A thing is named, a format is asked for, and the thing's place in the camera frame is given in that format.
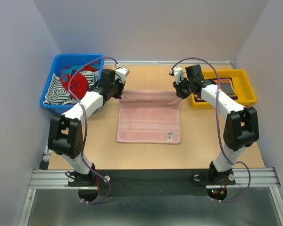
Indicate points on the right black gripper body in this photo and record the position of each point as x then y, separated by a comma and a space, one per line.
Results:
184, 87

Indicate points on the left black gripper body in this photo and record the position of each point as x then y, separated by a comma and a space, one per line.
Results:
116, 88

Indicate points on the orange towel with grey spots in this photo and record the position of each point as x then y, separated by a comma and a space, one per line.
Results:
226, 86

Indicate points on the pink towel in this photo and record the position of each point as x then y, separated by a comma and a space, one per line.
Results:
148, 116

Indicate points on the purple towel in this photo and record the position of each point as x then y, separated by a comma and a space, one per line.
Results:
197, 99

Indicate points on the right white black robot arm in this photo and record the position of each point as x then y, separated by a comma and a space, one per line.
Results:
241, 123

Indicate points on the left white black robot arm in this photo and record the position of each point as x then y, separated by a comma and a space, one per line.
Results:
68, 130

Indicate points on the red teal towel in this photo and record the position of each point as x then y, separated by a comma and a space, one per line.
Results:
81, 82

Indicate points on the blue plastic bin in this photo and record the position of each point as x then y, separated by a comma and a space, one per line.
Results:
60, 62

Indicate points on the yellow plastic tray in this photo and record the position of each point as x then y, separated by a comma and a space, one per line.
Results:
241, 83

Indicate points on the grey white striped towel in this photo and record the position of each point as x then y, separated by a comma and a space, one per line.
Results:
56, 94

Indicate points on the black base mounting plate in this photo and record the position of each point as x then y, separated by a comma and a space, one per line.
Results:
150, 182

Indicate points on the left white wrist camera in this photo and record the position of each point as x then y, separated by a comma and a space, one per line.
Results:
121, 74

